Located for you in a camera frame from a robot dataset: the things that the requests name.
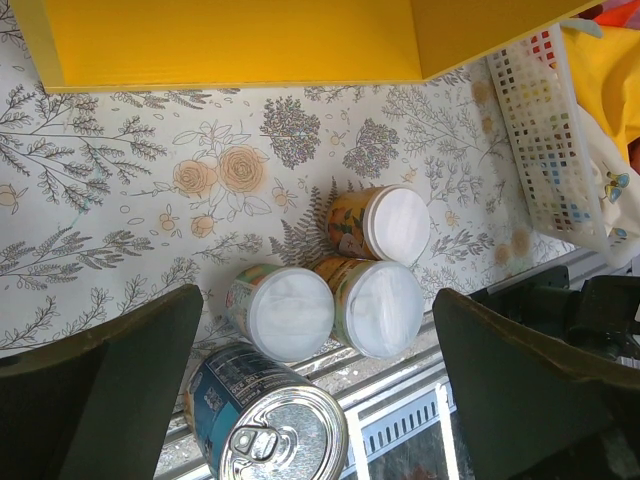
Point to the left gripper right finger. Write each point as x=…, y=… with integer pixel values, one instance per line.
x=531, y=406

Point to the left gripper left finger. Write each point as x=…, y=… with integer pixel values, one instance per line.
x=97, y=404

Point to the silver pull-tab can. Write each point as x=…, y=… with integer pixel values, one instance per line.
x=254, y=418

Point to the lidded can grey lid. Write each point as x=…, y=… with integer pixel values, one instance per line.
x=286, y=312

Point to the lidded can white lid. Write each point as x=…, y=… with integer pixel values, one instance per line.
x=389, y=223

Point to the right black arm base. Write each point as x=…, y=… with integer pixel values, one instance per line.
x=601, y=317

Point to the lidded can yellow label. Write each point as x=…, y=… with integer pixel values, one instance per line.
x=379, y=305

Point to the patterned white cloth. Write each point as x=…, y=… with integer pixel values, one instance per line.
x=617, y=184

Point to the white plastic basket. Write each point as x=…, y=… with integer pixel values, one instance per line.
x=534, y=87

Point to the yellow cloth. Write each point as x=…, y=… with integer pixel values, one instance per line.
x=604, y=64

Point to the yellow wooden shelf cabinet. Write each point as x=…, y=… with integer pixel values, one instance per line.
x=82, y=46

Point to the aluminium front rail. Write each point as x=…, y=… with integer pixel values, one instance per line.
x=397, y=403

